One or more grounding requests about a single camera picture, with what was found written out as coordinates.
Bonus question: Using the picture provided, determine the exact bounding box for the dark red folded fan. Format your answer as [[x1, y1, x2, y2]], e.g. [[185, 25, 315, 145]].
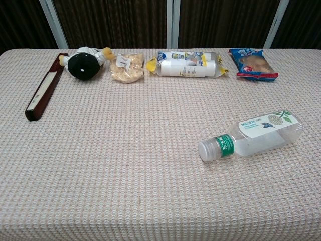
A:
[[25, 52, 69, 122]]

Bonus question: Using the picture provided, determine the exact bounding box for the white ridged bottle cap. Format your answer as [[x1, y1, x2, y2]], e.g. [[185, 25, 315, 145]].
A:
[[198, 138, 220, 162]]

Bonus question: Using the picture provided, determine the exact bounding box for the beige woven table mat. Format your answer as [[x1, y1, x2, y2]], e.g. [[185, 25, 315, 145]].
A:
[[0, 48, 321, 241]]

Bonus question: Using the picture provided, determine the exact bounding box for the plush doll with black head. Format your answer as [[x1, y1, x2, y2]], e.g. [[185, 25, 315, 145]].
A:
[[58, 46, 113, 81]]

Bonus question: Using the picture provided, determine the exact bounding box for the transparent plastic water bottle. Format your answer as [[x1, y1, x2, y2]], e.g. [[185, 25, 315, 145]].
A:
[[213, 110, 304, 159]]

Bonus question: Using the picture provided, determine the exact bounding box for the clear pack of white rolls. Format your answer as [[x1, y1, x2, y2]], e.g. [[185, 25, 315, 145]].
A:
[[146, 50, 229, 78]]

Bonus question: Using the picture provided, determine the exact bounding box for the dark brown screen panel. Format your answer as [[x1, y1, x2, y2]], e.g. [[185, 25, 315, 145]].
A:
[[52, 0, 168, 50], [178, 0, 280, 49], [272, 0, 321, 50], [0, 0, 58, 55]]

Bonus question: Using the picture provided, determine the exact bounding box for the clear bag of beige snacks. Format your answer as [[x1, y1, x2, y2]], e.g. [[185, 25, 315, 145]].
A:
[[110, 52, 145, 84]]

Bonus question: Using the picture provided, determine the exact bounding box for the white screen post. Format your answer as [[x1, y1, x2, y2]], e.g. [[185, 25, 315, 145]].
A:
[[39, 0, 70, 50], [263, 0, 290, 49], [167, 0, 181, 49]]

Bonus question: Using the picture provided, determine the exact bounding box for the blue biscuit snack bag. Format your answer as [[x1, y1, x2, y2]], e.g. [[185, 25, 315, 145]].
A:
[[228, 48, 279, 82]]

